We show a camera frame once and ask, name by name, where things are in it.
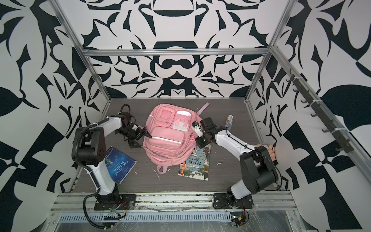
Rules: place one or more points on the pink student backpack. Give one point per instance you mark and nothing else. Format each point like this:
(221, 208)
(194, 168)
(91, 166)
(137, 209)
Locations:
(173, 135)

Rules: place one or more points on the peach pencil pouch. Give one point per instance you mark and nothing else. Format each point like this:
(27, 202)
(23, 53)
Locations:
(270, 149)

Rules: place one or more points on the blue Little Prince book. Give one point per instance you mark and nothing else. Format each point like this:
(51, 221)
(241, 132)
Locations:
(118, 164)

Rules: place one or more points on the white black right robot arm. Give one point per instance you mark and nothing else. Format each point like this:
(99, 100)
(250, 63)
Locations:
(258, 170)

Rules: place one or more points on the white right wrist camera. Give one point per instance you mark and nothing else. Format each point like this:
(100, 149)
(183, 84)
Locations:
(197, 128)

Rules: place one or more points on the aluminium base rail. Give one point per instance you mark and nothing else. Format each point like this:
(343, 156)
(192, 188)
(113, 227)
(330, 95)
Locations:
(165, 207)

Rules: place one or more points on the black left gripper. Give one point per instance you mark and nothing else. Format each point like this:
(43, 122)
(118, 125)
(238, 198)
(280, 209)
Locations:
(145, 133)

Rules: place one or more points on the black wall hook rail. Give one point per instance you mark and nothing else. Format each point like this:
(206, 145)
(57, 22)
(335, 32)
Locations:
(321, 111)

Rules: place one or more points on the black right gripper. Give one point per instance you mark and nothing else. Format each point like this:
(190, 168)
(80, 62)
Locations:
(201, 144)

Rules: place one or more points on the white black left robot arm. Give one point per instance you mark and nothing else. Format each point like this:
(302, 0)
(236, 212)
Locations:
(89, 152)

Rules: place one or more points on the illustrated Chinese story book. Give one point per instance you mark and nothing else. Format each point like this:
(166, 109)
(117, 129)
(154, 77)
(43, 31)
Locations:
(197, 165)

